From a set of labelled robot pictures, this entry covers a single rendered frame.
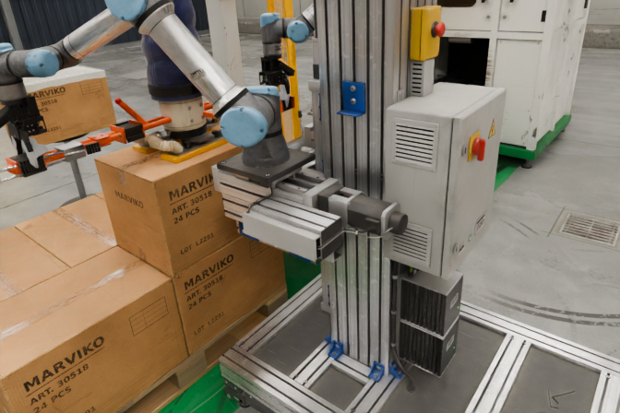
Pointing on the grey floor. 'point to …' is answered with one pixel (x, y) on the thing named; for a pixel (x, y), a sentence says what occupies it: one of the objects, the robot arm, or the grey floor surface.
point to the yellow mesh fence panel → (282, 17)
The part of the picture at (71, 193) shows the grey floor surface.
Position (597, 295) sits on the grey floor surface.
